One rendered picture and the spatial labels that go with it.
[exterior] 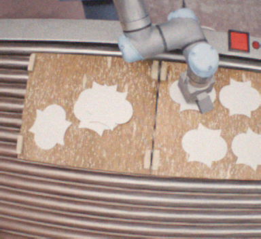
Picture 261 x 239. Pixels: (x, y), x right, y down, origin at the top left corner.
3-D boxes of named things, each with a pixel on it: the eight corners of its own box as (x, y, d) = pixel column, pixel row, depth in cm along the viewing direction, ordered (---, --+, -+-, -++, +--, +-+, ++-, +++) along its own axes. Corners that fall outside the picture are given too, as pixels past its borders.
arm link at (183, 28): (154, 13, 120) (170, 50, 117) (194, 3, 121) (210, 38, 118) (153, 26, 128) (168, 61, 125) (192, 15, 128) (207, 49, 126)
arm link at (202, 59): (211, 35, 116) (225, 66, 114) (206, 51, 127) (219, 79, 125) (183, 43, 116) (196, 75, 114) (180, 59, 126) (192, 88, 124)
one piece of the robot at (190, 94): (198, 107, 125) (192, 122, 141) (227, 93, 126) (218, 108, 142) (177, 68, 128) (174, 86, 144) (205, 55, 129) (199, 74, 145)
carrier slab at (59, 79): (33, 54, 152) (32, 52, 150) (159, 62, 150) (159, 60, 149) (18, 159, 143) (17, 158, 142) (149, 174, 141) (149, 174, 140)
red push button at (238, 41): (230, 33, 153) (230, 31, 152) (246, 35, 153) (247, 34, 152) (230, 49, 152) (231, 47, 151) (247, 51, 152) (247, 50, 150)
